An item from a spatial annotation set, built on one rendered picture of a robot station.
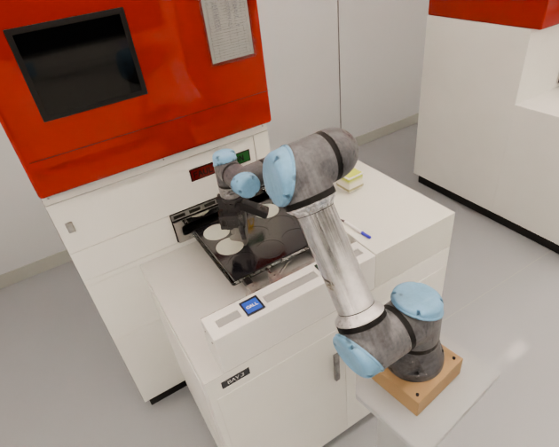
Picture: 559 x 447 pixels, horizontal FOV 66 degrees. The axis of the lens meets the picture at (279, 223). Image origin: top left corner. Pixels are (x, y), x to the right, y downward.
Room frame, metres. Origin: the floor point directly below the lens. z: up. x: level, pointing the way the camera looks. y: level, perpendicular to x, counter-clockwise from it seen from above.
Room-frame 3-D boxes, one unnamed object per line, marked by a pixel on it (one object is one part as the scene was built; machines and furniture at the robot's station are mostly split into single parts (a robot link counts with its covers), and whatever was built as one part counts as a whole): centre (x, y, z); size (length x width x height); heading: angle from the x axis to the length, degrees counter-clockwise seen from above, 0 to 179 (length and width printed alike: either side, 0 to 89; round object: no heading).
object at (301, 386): (1.21, -0.03, 0.41); 0.96 x 0.64 x 0.82; 117
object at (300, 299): (0.91, -0.01, 0.89); 0.55 x 0.09 x 0.14; 117
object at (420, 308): (0.67, -0.29, 1.05); 0.13 x 0.12 x 0.14; 118
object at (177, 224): (1.44, 0.20, 0.89); 0.44 x 0.02 x 0.10; 117
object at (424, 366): (0.68, -0.30, 0.93); 0.15 x 0.15 x 0.10
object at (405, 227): (1.35, -0.29, 0.89); 0.62 x 0.35 x 0.14; 27
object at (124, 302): (1.68, 0.52, 0.41); 0.82 x 0.70 x 0.82; 117
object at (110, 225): (1.38, 0.37, 1.02); 0.81 x 0.03 x 0.40; 117
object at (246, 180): (1.13, 0.08, 1.21); 0.11 x 0.11 x 0.08; 28
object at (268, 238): (1.26, 0.09, 0.90); 0.34 x 0.34 x 0.01; 27
